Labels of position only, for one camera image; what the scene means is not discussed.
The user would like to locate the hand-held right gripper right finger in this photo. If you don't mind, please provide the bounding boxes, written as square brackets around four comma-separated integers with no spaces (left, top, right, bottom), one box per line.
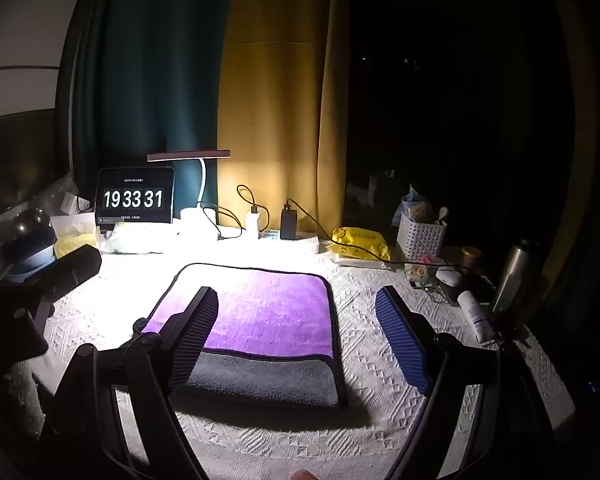
[374,285,577,480]

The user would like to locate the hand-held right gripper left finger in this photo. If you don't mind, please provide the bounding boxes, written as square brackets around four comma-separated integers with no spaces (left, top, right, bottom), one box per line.
[40,286,220,480]

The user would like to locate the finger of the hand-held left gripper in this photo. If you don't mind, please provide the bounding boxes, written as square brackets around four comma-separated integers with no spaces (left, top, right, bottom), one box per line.
[44,245,103,292]

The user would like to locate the purple and grey towel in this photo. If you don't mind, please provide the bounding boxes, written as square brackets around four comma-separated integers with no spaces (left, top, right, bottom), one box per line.
[142,262,349,409]

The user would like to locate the blue and white round device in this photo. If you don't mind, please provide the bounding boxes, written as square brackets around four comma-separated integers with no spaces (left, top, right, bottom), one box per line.
[1,209,59,284]

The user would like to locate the pale plastic bag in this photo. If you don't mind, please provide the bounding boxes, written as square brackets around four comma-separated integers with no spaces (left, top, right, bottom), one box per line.
[102,222,182,254]

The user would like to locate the white cream tube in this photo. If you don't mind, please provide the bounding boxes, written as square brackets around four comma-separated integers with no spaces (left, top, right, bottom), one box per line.
[456,290,497,346]

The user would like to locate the black tablet clock display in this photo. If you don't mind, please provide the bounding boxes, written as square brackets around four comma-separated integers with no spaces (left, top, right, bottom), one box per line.
[95,167,176,226]

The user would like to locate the white plastic basket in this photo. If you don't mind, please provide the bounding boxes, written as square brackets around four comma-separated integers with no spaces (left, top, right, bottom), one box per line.
[396,209,449,264]

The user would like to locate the yellow wet wipes packet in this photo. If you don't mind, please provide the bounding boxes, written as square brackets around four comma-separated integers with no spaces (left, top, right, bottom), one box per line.
[329,227,392,263]

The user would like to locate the yellow lidded jar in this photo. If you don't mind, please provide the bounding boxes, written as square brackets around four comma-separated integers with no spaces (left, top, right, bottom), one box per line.
[460,245,483,274]

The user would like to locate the stainless steel thermos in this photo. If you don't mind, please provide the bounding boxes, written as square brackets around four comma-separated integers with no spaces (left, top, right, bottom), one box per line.
[489,239,542,317]

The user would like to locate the white power strip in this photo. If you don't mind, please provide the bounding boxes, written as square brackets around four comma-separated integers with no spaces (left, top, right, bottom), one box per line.
[215,226,322,245]

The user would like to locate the white textured tablecloth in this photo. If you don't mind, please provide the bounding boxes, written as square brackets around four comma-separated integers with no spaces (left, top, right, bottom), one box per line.
[10,240,576,480]

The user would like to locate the white desk lamp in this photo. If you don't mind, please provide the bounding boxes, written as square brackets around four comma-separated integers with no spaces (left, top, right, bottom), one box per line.
[147,149,232,241]

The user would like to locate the black charger plug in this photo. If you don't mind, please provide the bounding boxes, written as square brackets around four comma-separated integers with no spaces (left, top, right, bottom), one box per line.
[280,205,298,241]

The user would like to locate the teal curtain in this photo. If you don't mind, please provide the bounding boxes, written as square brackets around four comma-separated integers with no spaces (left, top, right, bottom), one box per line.
[72,0,241,216]

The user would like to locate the yellow curtain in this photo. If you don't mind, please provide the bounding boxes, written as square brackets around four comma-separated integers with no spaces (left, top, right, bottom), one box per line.
[216,0,351,233]

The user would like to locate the black charger cable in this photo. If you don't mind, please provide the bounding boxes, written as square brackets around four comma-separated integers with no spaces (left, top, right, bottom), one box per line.
[286,198,342,257]
[236,184,270,228]

